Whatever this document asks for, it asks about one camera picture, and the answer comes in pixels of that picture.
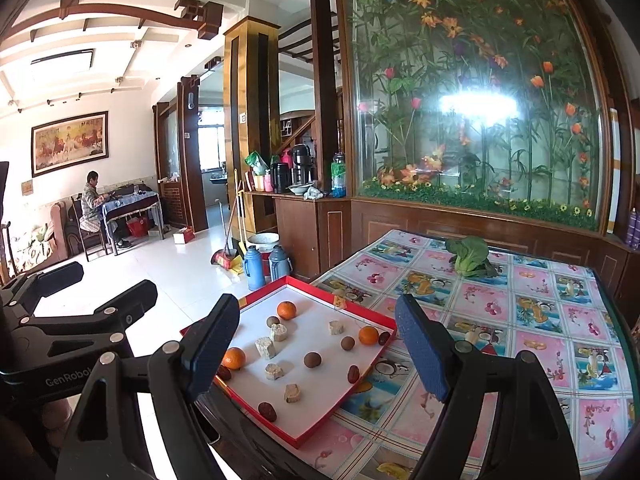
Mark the beige pastry block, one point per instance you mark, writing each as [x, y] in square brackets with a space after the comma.
[278, 332]
[265, 347]
[336, 327]
[340, 302]
[292, 393]
[273, 371]

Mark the white basin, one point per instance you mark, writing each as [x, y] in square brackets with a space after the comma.
[262, 240]

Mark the glass artificial flower display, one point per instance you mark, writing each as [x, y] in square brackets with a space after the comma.
[475, 60]

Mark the framed horse painting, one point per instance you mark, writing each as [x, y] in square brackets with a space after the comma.
[70, 142]

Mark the glass top dining table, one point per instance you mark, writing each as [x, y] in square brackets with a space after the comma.
[260, 440]

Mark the red-rimmed white tray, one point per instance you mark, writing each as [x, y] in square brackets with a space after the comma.
[320, 395]

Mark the person's left hand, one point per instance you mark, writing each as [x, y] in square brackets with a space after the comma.
[56, 414]

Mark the wooden sofa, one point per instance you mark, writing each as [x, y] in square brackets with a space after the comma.
[30, 240]

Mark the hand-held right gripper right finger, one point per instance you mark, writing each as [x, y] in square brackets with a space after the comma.
[425, 355]

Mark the green bok choy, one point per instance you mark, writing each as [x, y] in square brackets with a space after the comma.
[467, 255]

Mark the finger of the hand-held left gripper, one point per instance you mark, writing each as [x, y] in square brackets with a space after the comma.
[135, 297]
[60, 277]

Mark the dark wooden pillar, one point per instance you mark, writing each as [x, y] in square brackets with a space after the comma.
[322, 75]

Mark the purple spray bottle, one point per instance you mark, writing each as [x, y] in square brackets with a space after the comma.
[635, 230]

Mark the wooden ceiling beam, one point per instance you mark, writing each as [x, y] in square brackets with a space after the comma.
[125, 12]

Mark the black coffee pot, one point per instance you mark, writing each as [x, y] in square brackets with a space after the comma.
[301, 165]

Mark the green snack bag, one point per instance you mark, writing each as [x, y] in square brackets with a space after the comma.
[256, 162]

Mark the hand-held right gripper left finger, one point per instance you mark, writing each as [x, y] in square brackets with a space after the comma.
[212, 340]

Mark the red jujube date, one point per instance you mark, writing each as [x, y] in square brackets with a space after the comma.
[353, 374]
[267, 411]
[224, 372]
[384, 338]

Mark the red dustpan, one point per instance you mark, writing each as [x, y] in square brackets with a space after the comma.
[222, 260]

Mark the pink bottle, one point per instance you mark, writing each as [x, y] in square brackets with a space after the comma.
[268, 181]

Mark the brown longan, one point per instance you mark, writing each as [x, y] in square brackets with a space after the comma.
[273, 321]
[312, 360]
[347, 343]

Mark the small cardboard box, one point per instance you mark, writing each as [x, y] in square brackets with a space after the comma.
[182, 235]

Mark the white rolled poster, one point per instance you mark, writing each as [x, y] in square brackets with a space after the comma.
[614, 170]

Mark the dark wooden chair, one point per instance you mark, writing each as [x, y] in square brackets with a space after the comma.
[85, 232]

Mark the white bowl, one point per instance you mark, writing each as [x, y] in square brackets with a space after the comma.
[299, 189]

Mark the blue thermos flask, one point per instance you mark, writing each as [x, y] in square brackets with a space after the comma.
[251, 270]
[279, 262]

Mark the wooden partition frame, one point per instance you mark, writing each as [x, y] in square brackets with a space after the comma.
[180, 160]

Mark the black thermos jug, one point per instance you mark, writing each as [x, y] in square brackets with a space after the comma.
[280, 177]

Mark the yellow wooden pillar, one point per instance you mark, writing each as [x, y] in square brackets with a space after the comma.
[250, 100]

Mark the green plastic bottle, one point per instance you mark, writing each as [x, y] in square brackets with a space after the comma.
[338, 175]

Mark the small cloth covered table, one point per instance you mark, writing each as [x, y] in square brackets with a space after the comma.
[132, 205]

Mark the orange mandarin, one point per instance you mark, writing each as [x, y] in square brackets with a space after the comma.
[286, 310]
[234, 358]
[368, 336]

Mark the flat ceiling light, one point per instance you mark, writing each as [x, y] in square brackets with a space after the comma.
[62, 62]

